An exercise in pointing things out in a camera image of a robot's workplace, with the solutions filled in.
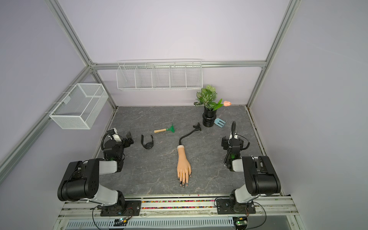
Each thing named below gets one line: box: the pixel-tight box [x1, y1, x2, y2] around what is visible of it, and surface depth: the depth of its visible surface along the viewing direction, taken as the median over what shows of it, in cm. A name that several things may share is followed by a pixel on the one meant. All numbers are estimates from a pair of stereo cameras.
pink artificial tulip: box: [223, 100, 232, 107], surface depth 87 cm
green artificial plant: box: [194, 84, 224, 112], surface depth 92 cm
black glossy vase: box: [202, 108, 217, 128], surface depth 104 cm
